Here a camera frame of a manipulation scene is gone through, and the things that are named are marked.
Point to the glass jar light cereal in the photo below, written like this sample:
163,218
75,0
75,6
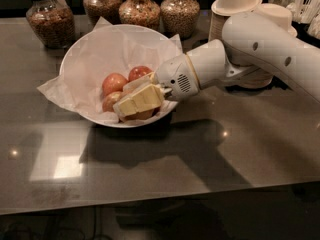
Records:
180,16

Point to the glass jar granola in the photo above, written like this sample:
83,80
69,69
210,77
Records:
144,13
107,9

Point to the large apple with sticker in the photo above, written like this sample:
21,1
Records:
139,116

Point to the glass jar brown cereal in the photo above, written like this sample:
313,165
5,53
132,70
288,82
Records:
53,22

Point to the red apple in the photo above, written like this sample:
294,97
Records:
112,83
138,72

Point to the stack paper bowls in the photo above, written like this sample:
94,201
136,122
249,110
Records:
282,17
223,9

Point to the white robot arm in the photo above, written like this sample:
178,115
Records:
250,43

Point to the white bowl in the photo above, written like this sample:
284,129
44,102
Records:
93,50

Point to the front left apple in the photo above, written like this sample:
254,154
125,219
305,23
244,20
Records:
110,100

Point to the white paper liner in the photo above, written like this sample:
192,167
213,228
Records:
80,74

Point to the top red apple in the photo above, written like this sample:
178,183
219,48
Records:
138,72

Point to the white utensil bundle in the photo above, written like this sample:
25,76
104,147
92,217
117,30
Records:
303,12

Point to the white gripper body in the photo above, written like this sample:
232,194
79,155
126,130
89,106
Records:
175,76

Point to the left red apple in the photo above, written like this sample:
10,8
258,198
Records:
112,83

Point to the front stack paper bowls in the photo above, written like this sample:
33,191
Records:
282,17

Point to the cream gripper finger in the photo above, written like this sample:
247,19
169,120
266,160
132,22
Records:
141,99
146,79

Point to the rear stack paper bowls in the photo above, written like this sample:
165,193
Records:
223,9

